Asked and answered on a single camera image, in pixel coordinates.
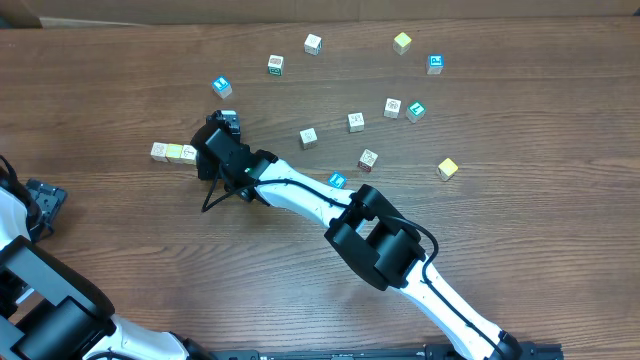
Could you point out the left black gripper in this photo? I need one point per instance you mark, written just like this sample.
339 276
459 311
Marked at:
47 198

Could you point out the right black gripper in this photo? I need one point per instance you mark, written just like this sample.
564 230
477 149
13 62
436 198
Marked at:
208 171

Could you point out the white X letter block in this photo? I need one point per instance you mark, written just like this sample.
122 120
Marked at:
188 155

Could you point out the yellow block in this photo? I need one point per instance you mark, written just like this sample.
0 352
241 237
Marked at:
446 169
402 43
174 153

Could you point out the red letter white block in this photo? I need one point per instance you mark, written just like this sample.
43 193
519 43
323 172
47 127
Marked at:
158 151

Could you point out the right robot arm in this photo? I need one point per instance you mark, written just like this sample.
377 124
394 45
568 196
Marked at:
377 243

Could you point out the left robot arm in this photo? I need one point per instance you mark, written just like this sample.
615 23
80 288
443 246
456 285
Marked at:
49 311

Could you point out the blue top block far left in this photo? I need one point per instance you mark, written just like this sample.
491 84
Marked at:
222 87

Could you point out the plain white block centre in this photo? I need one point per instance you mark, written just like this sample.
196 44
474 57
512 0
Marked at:
308 138

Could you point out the green letter block upper left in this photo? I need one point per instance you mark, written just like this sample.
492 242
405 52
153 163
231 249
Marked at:
275 65

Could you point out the blue L block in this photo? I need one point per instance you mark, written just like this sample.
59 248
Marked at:
337 180

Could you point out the white picture block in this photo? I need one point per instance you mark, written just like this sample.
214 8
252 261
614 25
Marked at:
355 122
392 108

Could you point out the red edged picture block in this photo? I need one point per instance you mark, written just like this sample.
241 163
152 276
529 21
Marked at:
367 160

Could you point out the white block top centre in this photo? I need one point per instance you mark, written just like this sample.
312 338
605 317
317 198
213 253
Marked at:
313 44

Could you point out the white picture block right centre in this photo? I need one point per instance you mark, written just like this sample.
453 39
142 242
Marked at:
392 108

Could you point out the green seven block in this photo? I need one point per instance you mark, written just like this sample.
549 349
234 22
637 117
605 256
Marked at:
415 111

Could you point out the blue top block upper right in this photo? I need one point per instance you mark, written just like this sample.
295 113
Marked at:
435 64

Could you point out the cardboard back wall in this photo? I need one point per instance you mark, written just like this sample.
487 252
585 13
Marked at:
44 13

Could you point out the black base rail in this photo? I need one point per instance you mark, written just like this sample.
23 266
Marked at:
531 351

